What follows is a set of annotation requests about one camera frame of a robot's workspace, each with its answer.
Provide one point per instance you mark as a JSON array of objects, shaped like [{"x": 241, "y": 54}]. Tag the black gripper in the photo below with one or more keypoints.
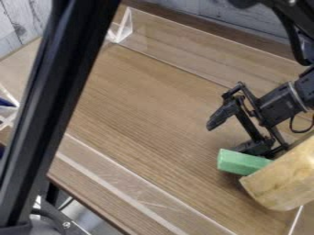
[{"x": 258, "y": 114}]

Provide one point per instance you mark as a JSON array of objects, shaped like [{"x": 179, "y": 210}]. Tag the green rectangular block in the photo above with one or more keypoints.
[{"x": 239, "y": 163}]

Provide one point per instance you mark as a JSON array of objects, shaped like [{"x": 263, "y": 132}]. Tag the light wooden bowl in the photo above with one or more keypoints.
[{"x": 282, "y": 186}]

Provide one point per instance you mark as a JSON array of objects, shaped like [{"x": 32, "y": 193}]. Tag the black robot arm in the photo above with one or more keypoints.
[{"x": 78, "y": 27}]

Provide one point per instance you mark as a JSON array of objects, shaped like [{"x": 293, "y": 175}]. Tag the black table leg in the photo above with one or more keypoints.
[{"x": 52, "y": 194}]

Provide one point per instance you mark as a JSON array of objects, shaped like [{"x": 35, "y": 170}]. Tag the blue object at left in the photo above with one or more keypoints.
[{"x": 4, "y": 102}]

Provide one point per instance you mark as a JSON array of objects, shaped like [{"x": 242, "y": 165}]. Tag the clear acrylic tray wall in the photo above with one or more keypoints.
[{"x": 137, "y": 158}]

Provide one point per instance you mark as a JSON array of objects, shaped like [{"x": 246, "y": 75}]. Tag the clear acrylic corner bracket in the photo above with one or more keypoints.
[{"x": 121, "y": 30}]

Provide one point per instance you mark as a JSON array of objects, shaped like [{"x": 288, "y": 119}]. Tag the metal base plate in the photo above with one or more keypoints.
[{"x": 60, "y": 222}]

